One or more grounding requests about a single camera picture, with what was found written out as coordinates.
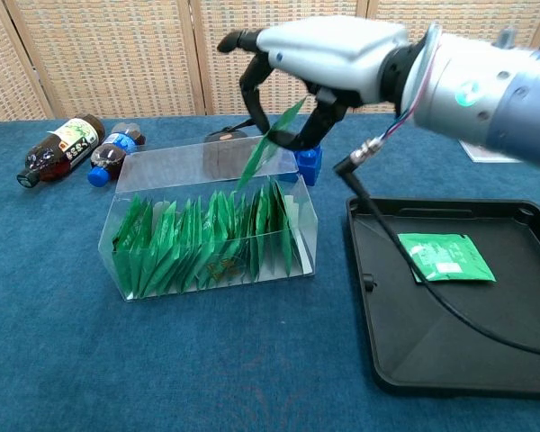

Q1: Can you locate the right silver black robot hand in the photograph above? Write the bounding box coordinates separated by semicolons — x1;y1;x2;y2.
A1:
217;15;410;152

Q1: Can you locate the clear plastic box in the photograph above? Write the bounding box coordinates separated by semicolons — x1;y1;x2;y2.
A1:
99;134;320;303

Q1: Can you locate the large brown tea bottle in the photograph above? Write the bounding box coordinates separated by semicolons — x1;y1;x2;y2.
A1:
16;113;106;189

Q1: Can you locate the black plastic tray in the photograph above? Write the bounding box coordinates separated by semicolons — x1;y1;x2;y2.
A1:
345;195;540;401

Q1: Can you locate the blue toy building brick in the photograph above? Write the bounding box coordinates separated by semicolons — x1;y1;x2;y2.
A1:
294;143;324;187

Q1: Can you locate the white and yellow booklet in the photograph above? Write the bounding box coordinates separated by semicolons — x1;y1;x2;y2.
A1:
458;139;523;164

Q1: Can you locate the wicker folding screen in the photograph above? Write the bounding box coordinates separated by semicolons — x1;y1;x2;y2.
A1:
0;0;540;122

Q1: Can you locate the small blue-capped drink bottle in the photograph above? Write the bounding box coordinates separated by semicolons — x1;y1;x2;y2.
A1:
87;125;148;188

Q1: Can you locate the blue table cloth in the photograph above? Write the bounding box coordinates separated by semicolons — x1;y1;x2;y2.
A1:
0;109;540;432

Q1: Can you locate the black right hand cable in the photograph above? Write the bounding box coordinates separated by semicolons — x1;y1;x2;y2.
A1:
333;107;540;360

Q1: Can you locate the black kettle with handle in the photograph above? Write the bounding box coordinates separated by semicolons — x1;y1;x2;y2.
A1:
202;114;271;181

